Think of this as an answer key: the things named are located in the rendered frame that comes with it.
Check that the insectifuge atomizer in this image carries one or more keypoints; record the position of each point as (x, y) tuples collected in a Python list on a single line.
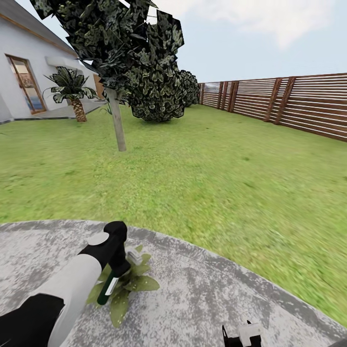
[(108, 288)]

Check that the pot plant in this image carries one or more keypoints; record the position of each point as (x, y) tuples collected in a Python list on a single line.
[(125, 288)]

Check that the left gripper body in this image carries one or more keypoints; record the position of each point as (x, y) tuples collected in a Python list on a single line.
[(119, 264)]

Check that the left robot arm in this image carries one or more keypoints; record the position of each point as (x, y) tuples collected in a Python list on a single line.
[(47, 315)]

